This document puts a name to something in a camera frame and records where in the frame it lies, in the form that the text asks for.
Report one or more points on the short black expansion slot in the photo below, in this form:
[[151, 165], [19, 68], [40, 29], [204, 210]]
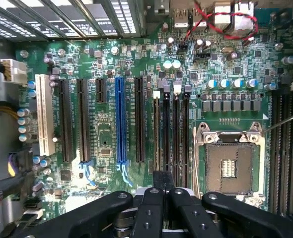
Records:
[[100, 90]]

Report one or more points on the green PC motherboard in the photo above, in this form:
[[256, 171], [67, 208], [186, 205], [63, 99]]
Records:
[[106, 129]]

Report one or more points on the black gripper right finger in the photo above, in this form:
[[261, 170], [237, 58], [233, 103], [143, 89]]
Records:
[[193, 218]]

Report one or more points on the black RAM slot white latch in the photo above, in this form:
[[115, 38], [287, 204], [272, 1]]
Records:
[[176, 134]]

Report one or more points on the blue expansion slot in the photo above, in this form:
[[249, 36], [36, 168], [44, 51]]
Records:
[[121, 119]]

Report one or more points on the grey choke row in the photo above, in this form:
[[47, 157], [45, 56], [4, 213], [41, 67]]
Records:
[[231, 105]]

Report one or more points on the black SATA connector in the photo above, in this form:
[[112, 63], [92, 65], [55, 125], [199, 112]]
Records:
[[33, 205]]

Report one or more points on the thin metal locking lever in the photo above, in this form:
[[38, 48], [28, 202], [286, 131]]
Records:
[[283, 122]]

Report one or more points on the silver capacitor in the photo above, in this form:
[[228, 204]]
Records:
[[167, 65], [176, 64]]

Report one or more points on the silver USB port block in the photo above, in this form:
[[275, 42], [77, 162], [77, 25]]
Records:
[[186, 17]]

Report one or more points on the metal CPU socket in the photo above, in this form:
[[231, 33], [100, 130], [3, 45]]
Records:
[[229, 161]]

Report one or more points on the long black expansion slot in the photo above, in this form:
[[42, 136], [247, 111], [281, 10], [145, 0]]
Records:
[[83, 119], [139, 119], [66, 119]]

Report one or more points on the black RAM slot grey latch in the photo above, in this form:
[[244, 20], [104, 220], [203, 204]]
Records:
[[186, 134], [166, 134]]

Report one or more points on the white PCI expansion slot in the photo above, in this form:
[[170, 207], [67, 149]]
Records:
[[44, 114]]

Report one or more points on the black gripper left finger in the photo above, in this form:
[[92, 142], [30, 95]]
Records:
[[149, 218]]

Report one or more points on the white power connector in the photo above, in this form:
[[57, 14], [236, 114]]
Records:
[[16, 72]]

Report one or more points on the grey metal PC case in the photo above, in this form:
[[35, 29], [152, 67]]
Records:
[[2, 138]]

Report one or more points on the silver ethernet port block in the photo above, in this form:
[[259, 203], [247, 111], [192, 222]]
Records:
[[236, 17]]

